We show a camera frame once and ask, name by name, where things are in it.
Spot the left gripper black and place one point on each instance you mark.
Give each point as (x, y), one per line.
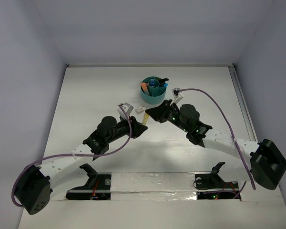
(133, 127)

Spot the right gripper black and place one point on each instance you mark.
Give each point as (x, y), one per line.
(159, 114)

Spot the yellow highlighter body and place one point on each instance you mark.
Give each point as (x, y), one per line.
(145, 119)

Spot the clear orange-tipped highlighter body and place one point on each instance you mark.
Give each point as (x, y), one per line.
(145, 90)

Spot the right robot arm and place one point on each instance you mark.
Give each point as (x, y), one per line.
(264, 160)

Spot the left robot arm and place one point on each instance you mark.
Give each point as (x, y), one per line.
(34, 186)

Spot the white eraser in sleeve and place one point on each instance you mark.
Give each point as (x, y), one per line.
(140, 109)

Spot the teal round compartment organizer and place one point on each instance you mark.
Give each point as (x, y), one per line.
(157, 93)

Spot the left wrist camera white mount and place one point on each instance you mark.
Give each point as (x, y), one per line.
(124, 110)

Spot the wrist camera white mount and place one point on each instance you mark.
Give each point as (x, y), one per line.
(124, 110)
(178, 95)

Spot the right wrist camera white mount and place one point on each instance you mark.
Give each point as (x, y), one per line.
(178, 95)

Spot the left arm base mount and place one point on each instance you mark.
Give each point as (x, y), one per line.
(97, 186)

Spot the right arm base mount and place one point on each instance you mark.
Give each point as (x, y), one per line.
(210, 186)

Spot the metal rail table edge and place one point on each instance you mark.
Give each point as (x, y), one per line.
(243, 106)

